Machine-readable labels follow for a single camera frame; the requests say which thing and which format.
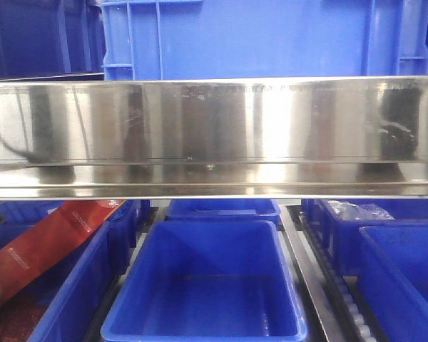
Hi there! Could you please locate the large blue crate upper shelf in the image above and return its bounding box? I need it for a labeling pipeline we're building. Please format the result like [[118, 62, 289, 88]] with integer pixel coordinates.
[[101, 1, 428, 80]]

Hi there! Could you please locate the stainless steel shelf beam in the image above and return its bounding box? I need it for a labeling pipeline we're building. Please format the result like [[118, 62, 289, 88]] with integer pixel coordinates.
[[0, 76, 428, 200]]

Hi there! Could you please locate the blue bin centre rear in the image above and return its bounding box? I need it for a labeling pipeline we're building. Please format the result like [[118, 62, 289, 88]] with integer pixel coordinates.
[[166, 198, 281, 225]]

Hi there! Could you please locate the blue bin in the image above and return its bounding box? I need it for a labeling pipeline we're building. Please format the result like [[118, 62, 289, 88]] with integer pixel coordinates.
[[302, 198, 428, 276], [0, 199, 151, 248], [357, 225, 428, 341], [0, 222, 131, 342], [166, 198, 281, 225], [101, 221, 308, 341]]

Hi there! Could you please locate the blue bin centre front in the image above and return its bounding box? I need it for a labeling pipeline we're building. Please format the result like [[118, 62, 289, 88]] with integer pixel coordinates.
[[101, 221, 308, 341]]

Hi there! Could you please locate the clear plastic bag in bin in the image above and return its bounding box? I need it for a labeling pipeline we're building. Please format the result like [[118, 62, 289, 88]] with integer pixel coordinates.
[[328, 200, 394, 221]]

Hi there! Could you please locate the blue bin right rear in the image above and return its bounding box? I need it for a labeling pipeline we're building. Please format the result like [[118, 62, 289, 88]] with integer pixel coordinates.
[[302, 198, 428, 276]]

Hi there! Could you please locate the blue bin left front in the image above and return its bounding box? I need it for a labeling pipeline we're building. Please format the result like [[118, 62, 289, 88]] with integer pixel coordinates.
[[0, 222, 131, 342]]

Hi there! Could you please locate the blue bin right front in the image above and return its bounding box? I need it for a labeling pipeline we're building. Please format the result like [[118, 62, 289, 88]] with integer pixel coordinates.
[[357, 225, 428, 341]]

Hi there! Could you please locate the blue bin left rear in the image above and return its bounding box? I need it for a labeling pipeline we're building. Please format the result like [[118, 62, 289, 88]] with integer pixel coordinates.
[[0, 199, 151, 248]]

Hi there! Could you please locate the red packaging bag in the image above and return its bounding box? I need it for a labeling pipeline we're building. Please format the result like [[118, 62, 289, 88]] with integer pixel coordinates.
[[0, 199, 126, 308]]

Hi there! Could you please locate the dark blue crate upper left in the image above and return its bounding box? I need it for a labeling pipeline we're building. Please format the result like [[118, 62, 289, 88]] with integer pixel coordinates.
[[0, 1, 105, 78]]

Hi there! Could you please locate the roller track rail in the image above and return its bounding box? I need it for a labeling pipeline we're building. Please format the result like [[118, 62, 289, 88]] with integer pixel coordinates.
[[279, 205, 387, 341]]

